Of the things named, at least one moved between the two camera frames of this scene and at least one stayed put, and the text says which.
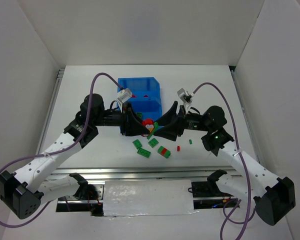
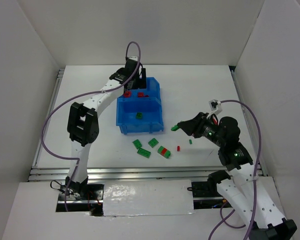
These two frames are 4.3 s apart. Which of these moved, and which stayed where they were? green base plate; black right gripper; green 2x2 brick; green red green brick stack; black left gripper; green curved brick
Moved: green base plate; black left gripper; black right gripper
Stayed: green red green brick stack; green 2x2 brick; green curved brick
